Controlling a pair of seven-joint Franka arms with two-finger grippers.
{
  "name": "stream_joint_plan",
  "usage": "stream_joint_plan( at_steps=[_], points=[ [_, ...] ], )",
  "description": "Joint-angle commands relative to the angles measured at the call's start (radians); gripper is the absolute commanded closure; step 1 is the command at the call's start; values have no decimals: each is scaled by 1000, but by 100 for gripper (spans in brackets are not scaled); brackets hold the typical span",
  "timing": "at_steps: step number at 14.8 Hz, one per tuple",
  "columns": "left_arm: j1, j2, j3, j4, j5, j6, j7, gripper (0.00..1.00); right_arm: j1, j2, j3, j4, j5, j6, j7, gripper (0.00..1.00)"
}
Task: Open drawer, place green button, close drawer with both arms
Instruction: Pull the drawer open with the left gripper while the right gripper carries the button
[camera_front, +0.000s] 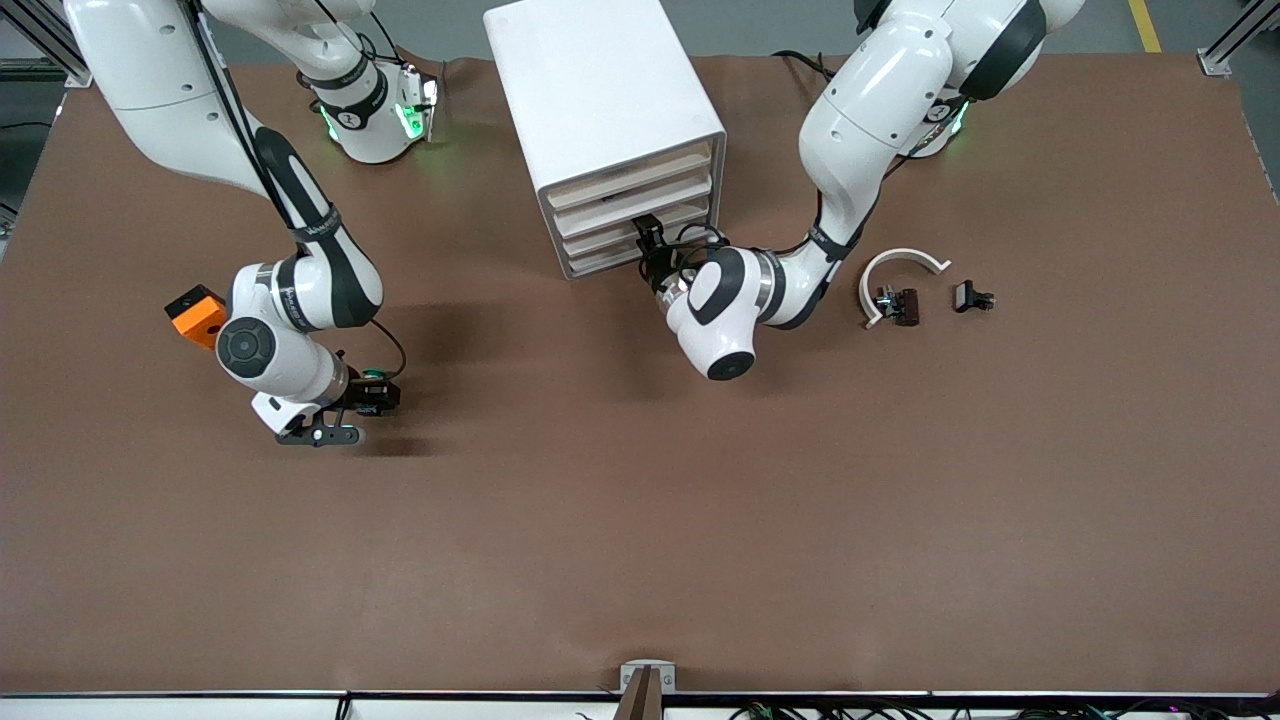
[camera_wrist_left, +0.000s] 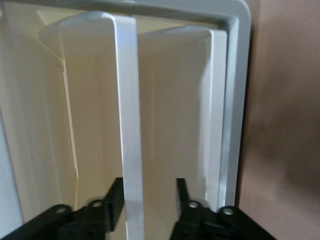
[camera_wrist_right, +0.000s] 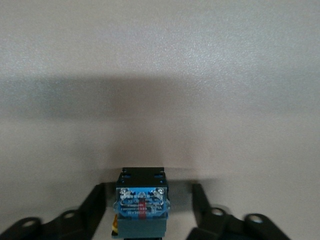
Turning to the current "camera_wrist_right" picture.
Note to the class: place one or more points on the orange and black button box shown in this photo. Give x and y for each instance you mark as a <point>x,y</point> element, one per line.
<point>141,200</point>

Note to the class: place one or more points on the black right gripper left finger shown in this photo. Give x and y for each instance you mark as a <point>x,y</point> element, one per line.
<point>75,222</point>

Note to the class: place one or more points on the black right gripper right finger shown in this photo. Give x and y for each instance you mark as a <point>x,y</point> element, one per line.
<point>220,227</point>

